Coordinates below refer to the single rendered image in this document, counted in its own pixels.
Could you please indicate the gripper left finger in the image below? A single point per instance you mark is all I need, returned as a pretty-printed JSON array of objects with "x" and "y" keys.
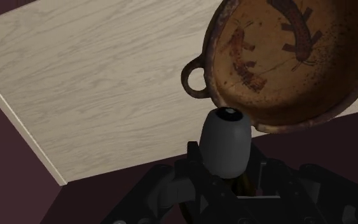
[{"x": 166, "y": 192}]

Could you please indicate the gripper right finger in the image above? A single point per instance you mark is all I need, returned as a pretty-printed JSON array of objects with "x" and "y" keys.
[{"x": 321, "y": 192}]

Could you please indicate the light wooden table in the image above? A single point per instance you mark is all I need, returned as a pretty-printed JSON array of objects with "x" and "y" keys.
[{"x": 88, "y": 77}]

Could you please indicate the grey bottle with black top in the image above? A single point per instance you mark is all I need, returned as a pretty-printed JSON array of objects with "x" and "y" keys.
[{"x": 225, "y": 145}]

